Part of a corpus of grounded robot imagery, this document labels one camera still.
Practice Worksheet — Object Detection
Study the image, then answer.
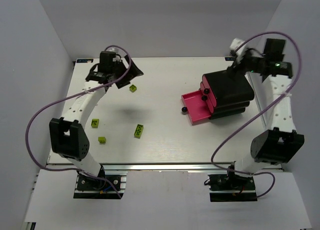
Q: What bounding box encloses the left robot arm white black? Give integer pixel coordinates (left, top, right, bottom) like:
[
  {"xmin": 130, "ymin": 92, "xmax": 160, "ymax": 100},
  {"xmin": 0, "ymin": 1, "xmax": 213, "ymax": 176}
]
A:
[{"xmin": 49, "ymin": 48, "xmax": 143, "ymax": 178}]

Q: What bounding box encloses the lime square lego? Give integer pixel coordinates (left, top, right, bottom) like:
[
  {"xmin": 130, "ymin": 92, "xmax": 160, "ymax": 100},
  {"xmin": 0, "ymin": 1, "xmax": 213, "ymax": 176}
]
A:
[
  {"xmin": 129, "ymin": 85, "xmax": 137, "ymax": 92},
  {"xmin": 98, "ymin": 136, "xmax": 107, "ymax": 144}
]

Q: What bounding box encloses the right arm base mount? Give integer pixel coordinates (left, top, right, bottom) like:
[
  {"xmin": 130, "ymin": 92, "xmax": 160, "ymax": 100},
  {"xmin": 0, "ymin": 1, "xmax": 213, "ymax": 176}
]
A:
[{"xmin": 204, "ymin": 165, "xmax": 258, "ymax": 202}]

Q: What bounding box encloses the pink drawer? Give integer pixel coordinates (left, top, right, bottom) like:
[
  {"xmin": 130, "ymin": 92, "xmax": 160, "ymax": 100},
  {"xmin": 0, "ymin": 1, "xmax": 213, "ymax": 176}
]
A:
[
  {"xmin": 181, "ymin": 90, "xmax": 211, "ymax": 125},
  {"xmin": 202, "ymin": 75, "xmax": 217, "ymax": 107},
  {"xmin": 200, "ymin": 82, "xmax": 215, "ymax": 114}
]

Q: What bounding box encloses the pink top drawer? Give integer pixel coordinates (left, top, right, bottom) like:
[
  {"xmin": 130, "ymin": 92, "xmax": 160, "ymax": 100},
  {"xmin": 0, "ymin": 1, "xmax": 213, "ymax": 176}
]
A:
[{"xmin": 202, "ymin": 75, "xmax": 217, "ymax": 107}]

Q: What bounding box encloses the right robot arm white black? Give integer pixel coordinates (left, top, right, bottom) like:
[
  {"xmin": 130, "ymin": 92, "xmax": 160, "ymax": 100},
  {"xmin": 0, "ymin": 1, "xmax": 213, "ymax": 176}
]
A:
[{"xmin": 226, "ymin": 38, "xmax": 305, "ymax": 177}]

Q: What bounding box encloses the lime long lego brick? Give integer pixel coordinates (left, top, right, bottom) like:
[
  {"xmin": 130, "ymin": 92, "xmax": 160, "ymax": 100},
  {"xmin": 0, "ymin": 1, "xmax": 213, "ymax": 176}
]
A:
[{"xmin": 134, "ymin": 124, "xmax": 144, "ymax": 139}]

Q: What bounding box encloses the right blue corner label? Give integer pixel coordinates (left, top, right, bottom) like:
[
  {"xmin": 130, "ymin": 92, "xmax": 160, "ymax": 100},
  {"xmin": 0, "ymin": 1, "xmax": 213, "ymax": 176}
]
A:
[{"xmin": 224, "ymin": 57, "xmax": 235, "ymax": 61}]

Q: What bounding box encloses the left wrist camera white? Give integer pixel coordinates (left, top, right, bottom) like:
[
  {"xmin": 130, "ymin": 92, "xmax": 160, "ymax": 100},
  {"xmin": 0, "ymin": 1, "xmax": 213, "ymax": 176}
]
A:
[{"xmin": 106, "ymin": 47, "xmax": 119, "ymax": 54}]

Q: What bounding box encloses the pink bottom drawer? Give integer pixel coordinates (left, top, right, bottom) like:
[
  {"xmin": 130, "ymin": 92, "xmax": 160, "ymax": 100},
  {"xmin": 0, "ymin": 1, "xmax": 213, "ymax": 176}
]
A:
[{"xmin": 181, "ymin": 90, "xmax": 211, "ymax": 125}]

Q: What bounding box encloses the lime square lego top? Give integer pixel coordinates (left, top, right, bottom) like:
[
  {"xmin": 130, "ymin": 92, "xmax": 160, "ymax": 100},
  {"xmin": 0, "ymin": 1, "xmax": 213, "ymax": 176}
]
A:
[{"xmin": 129, "ymin": 85, "xmax": 137, "ymax": 92}]

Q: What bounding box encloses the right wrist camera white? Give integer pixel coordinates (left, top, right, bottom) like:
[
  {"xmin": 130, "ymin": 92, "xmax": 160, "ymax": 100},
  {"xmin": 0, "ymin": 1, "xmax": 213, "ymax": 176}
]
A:
[{"xmin": 229, "ymin": 38, "xmax": 249, "ymax": 64}]

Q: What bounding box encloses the lime square lego bottom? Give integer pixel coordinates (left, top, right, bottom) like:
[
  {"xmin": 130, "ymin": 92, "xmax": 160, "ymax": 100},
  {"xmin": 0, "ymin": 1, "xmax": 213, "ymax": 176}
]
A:
[{"xmin": 98, "ymin": 136, "xmax": 107, "ymax": 144}]

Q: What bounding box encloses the purple cable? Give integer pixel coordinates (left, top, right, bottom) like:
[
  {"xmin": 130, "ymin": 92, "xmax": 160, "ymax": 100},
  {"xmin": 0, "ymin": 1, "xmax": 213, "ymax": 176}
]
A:
[
  {"xmin": 211, "ymin": 31, "xmax": 303, "ymax": 198},
  {"xmin": 25, "ymin": 45, "xmax": 133, "ymax": 199}
]

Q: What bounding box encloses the black drawer cabinet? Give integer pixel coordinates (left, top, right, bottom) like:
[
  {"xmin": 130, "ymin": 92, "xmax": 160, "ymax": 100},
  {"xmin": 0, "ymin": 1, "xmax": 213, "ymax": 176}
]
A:
[{"xmin": 204, "ymin": 70, "xmax": 255, "ymax": 120}]

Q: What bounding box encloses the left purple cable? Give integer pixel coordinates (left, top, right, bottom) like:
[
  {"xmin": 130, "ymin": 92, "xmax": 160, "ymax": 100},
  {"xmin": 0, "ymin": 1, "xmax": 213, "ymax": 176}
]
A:
[{"xmin": 25, "ymin": 45, "xmax": 133, "ymax": 199}]

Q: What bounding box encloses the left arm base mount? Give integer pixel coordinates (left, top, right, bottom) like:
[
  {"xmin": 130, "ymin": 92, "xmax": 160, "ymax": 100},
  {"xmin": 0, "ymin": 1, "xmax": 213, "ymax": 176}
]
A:
[{"xmin": 73, "ymin": 170, "xmax": 127, "ymax": 199}]

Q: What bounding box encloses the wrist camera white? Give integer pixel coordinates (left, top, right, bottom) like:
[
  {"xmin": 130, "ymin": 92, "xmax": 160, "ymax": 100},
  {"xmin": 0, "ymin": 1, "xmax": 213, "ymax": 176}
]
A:
[
  {"xmin": 229, "ymin": 38, "xmax": 249, "ymax": 64},
  {"xmin": 106, "ymin": 47, "xmax": 119, "ymax": 54}
]

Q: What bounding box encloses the aluminium table rail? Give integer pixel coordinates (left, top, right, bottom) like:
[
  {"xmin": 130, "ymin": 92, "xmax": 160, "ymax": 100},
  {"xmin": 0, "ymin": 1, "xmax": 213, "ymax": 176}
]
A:
[{"xmin": 47, "ymin": 162, "xmax": 283, "ymax": 171}]

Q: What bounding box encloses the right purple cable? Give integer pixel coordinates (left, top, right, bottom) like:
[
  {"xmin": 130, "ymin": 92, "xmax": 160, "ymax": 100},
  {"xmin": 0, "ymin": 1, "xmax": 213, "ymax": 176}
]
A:
[{"xmin": 211, "ymin": 31, "xmax": 303, "ymax": 198}]

